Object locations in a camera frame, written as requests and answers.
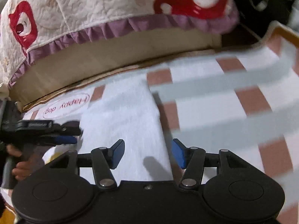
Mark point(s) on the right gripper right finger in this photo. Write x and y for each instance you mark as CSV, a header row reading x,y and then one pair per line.
x,y
194,160

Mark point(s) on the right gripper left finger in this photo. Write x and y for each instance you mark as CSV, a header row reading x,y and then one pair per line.
x,y
64,169

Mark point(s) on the white quilt with red bears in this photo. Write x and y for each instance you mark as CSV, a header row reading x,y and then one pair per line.
x,y
34,29

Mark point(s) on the person's left hand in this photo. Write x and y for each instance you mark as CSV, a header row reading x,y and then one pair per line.
x,y
24,169

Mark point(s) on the beige mattress side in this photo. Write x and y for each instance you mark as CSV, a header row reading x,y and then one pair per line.
x,y
79,62

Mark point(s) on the light grey garment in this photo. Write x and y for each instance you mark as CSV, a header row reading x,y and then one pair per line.
x,y
127,111

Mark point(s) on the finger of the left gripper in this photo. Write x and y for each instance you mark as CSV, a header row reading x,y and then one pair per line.
x,y
70,128
59,140

